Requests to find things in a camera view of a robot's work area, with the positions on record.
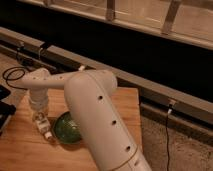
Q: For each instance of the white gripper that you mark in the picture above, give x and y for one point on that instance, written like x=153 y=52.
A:
x=38 y=101

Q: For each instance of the small white bottle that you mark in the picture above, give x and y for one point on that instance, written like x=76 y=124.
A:
x=44 y=126

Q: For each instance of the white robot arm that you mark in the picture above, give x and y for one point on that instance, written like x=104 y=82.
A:
x=88 y=97

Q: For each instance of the green ceramic bowl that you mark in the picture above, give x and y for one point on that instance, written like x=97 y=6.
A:
x=66 y=130

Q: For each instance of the black equipment at left edge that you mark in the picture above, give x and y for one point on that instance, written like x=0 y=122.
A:
x=6 y=110

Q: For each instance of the metal floor rail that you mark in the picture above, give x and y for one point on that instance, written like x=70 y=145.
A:
x=196 y=113

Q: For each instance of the wooden window frame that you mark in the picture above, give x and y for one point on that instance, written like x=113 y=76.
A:
x=187 y=21

